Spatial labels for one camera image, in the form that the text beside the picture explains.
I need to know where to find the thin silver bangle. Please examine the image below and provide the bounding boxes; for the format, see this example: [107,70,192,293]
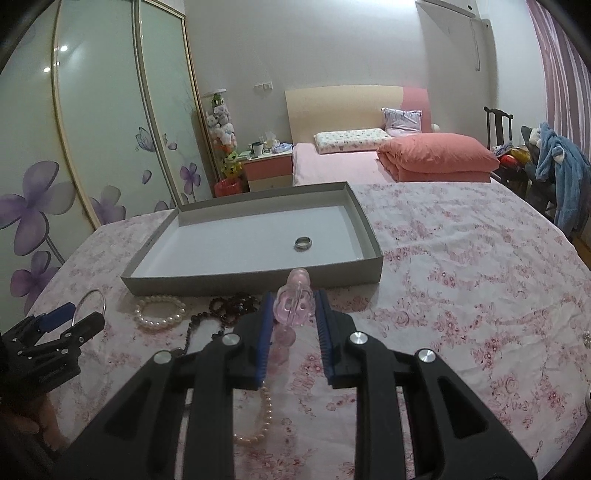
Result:
[70,289,107,326]

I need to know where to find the small pink pearl bracelet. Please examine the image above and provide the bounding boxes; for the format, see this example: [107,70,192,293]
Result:
[231,380,275,446]

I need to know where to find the pink bead bracelet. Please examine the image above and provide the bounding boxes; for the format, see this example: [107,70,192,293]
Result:
[269,267,316,377]

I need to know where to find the person's left hand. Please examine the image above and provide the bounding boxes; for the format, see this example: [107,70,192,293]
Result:
[30,395,67,452]

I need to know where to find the pink floral bed sheet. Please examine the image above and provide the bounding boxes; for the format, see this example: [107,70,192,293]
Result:
[33,183,590,475]

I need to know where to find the floral sliding wardrobe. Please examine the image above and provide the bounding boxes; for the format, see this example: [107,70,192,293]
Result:
[1,1,214,320]

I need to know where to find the grey cardboard tray box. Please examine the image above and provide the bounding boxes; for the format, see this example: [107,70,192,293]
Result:
[121,182,384,297]

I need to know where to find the red waste bin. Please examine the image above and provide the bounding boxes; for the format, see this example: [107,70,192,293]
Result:
[214,178,243,198]

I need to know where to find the stack of plush toys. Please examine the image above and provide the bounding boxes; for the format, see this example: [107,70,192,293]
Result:
[202,89,238,178]

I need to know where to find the pink bedside table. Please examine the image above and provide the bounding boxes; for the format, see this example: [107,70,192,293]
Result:
[242,153,294,192]

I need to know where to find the white mug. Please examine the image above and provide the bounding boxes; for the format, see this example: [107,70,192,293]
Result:
[250,141,264,157]

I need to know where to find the folded salmon duvet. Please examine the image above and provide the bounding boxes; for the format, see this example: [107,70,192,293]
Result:
[377,133,500,183]

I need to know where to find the blue bathrobe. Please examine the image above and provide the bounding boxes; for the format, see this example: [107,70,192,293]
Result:
[536,122,590,236]

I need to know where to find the pink mattress sheet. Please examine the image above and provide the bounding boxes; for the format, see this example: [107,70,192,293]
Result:
[293,143,396,186]

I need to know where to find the white floral pillow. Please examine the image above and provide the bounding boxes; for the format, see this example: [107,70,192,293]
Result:
[314,128,392,154]

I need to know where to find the lilac patterned pillow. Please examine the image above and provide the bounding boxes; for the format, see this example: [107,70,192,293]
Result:
[382,107,423,137]

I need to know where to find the dark wooden chair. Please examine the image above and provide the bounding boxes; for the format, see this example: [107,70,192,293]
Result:
[484,106,514,150]

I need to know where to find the beige pink headboard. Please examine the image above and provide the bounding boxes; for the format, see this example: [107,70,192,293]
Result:
[284,85,432,144]

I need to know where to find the pink striped curtain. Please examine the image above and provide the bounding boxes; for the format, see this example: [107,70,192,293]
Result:
[527,1,591,157]

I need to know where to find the white air conditioner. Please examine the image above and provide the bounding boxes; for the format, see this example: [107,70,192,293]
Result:
[416,0,482,21]

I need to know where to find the white pearl bracelet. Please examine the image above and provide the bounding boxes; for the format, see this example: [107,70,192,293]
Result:
[133,295,187,331]

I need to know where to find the dark red bead necklace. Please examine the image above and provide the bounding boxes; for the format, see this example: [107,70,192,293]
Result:
[208,292,263,331]

